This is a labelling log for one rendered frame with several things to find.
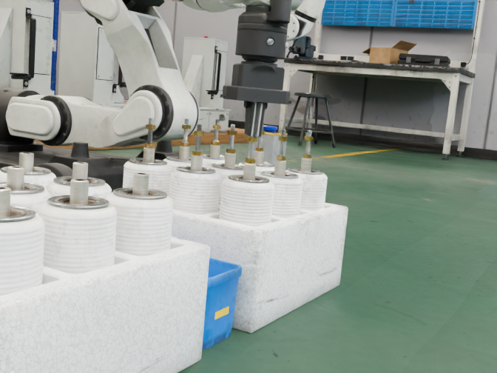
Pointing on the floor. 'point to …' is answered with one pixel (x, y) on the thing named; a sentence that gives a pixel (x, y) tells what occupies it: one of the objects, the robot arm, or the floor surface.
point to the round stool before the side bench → (315, 116)
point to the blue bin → (220, 301)
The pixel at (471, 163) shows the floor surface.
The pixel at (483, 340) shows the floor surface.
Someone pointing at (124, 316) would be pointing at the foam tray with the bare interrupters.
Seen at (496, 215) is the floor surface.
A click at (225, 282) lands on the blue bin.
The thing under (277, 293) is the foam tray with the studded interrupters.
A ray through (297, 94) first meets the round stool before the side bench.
